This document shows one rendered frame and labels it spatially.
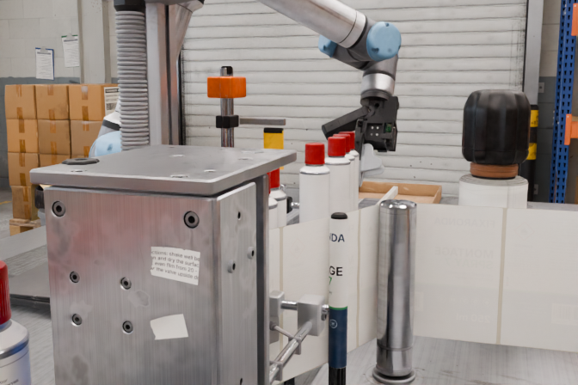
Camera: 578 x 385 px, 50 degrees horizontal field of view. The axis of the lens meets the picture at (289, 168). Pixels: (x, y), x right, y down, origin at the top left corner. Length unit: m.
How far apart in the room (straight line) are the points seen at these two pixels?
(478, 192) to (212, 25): 5.05
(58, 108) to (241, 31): 1.80
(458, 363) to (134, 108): 0.45
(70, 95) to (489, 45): 3.15
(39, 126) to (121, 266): 4.51
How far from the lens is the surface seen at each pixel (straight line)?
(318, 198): 1.02
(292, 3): 1.20
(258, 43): 5.55
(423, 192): 1.94
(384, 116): 1.38
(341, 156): 1.13
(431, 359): 0.74
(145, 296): 0.33
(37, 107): 4.84
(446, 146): 5.17
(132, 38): 0.69
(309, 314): 0.52
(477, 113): 0.80
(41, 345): 0.94
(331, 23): 1.23
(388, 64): 1.43
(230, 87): 0.85
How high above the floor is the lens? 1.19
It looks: 8 degrees down
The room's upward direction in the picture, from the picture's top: straight up
